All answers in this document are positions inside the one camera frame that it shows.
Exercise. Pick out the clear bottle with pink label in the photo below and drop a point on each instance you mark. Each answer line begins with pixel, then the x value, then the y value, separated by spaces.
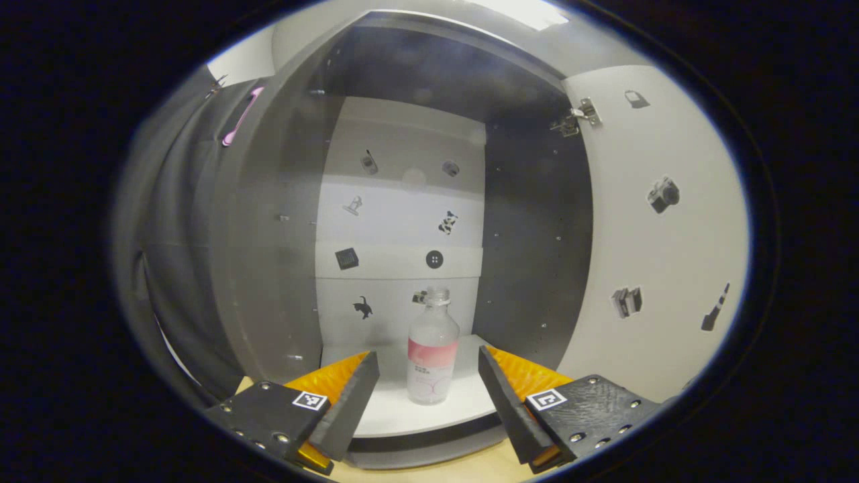
pixel 433 335

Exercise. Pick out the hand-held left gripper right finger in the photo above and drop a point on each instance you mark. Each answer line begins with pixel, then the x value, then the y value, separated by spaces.
pixel 507 409

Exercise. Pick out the ceiling light panel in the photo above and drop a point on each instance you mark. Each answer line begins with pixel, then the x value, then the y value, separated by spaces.
pixel 523 12

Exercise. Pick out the metal door hinge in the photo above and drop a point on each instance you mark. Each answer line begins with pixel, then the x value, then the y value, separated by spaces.
pixel 585 113

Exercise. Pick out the white cabinet shelf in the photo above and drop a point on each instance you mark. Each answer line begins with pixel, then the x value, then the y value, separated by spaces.
pixel 389 409

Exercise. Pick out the dark grey cabinet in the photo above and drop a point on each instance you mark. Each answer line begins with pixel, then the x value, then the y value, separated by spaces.
pixel 537 235

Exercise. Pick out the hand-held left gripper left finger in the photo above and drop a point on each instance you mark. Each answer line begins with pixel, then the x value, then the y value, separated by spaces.
pixel 352 409

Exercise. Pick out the black backdrop cloth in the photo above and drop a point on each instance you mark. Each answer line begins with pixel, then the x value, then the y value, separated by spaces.
pixel 168 268

